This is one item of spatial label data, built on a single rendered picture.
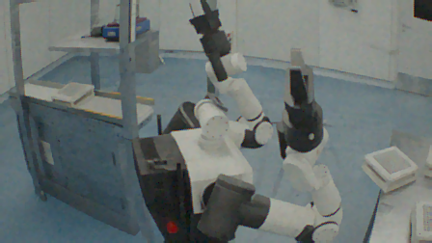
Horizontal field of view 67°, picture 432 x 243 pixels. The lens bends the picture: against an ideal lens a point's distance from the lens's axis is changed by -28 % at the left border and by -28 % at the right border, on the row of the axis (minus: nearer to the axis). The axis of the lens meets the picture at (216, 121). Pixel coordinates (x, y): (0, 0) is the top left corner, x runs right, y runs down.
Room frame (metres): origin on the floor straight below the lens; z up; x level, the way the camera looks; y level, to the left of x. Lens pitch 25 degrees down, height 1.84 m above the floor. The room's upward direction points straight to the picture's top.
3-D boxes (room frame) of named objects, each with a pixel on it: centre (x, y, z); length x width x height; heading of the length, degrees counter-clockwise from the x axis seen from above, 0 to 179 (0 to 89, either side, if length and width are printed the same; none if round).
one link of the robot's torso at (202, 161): (1.03, 0.07, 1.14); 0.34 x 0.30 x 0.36; 16
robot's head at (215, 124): (1.04, 0.01, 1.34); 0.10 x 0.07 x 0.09; 16
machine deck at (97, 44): (2.17, 0.66, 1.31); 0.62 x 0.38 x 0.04; 66
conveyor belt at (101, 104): (2.34, 1.00, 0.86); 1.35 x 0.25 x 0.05; 66
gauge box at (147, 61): (2.22, 0.42, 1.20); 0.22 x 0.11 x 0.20; 66
